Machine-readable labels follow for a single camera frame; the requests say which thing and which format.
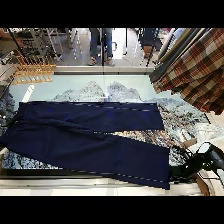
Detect brown checked shirt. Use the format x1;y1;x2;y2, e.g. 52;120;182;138
153;28;224;116

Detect navy blue pants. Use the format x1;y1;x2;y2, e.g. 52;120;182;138
0;100;172;191

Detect person's legs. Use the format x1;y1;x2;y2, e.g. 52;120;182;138
87;28;116;67

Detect brown clothes hanger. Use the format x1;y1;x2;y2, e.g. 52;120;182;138
14;63;57;77

